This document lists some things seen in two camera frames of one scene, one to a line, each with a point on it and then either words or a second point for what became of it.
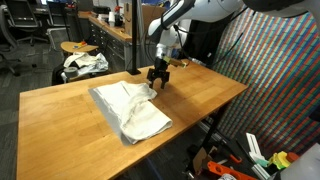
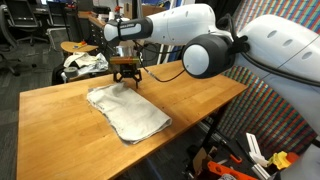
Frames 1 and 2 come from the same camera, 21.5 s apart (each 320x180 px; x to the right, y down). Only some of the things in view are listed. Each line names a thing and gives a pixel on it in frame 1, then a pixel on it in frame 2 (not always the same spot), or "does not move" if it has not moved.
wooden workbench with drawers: (114, 42) does not move
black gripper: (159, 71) -> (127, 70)
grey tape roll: (71, 72) does not move
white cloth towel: (130, 110) does not move
